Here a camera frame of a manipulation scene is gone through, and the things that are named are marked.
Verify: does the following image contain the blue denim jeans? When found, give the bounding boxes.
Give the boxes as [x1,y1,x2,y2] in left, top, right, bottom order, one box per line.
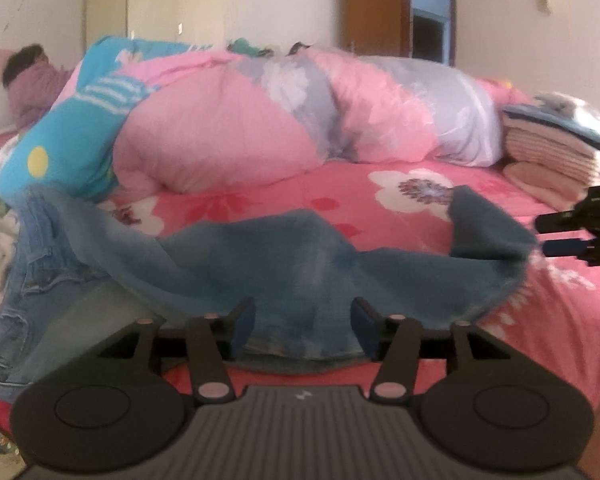
[0,186,535,402]

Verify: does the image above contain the stack of folded pink clothes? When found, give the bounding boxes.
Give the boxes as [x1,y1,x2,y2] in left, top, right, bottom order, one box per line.
[502,90,600,211]

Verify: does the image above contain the red floral bed blanket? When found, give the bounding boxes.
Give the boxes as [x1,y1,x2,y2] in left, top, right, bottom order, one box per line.
[0,159,600,441]

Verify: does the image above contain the pink floral duvet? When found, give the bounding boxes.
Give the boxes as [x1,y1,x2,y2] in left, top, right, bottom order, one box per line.
[112,48,526,200]

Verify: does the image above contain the brown wooden door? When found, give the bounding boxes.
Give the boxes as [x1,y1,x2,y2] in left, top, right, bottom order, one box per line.
[339,0,412,56]

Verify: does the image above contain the person in purple top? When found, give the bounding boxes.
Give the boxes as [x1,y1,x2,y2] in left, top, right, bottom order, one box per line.
[2,44,73,130]

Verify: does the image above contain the cream wardrobe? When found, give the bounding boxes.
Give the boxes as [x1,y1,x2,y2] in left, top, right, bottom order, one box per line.
[84,0,226,48]

